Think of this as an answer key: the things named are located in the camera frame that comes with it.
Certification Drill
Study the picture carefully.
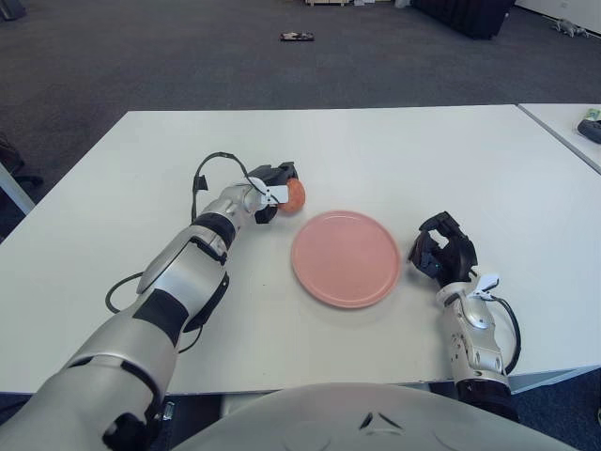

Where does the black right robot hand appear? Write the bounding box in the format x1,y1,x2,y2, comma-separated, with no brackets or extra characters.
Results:
407,210,479,286

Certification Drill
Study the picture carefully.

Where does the silver grey robot torso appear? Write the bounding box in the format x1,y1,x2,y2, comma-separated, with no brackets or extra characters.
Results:
171,382,564,451

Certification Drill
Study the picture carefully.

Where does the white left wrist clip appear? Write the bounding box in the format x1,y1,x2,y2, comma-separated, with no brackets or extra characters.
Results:
247,177,291,207

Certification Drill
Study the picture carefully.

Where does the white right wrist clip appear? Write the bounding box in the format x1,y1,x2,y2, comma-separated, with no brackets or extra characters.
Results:
471,274,501,300

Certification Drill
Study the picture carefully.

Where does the white table frame beam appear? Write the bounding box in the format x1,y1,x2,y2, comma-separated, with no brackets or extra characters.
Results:
509,368,600,395

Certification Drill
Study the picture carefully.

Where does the small grey quadruped robot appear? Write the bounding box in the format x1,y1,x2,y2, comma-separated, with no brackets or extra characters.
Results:
551,17,591,38

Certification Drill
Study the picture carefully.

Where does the large black box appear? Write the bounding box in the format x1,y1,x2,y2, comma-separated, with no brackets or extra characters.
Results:
410,0,511,39

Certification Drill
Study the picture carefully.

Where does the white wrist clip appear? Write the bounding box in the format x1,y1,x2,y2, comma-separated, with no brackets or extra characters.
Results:
471,274,501,300
247,177,291,207

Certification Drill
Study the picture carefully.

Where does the pink round plate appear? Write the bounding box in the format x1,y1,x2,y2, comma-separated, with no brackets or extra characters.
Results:
290,210,403,310

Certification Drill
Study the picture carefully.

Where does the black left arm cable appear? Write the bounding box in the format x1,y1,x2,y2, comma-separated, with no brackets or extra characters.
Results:
105,150,257,353

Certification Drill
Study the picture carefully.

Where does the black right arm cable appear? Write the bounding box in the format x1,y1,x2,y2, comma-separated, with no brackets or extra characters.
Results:
490,295,522,375

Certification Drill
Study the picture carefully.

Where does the grey handheld controller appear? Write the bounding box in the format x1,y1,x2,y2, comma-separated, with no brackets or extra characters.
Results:
576,119,601,144

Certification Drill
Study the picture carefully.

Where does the dark office chair base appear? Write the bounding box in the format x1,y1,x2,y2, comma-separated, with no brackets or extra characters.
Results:
0,133,44,185

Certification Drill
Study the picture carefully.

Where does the red yellow apple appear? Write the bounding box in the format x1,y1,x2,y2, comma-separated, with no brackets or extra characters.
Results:
279,178,308,215

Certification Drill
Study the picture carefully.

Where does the white table leg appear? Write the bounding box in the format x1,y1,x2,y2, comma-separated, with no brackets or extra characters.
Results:
0,162,37,217

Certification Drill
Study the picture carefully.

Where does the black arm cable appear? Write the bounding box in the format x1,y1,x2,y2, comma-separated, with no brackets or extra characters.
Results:
105,150,257,353
490,295,522,375

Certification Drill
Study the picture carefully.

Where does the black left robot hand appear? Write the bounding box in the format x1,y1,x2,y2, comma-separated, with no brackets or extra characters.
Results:
248,162,301,226

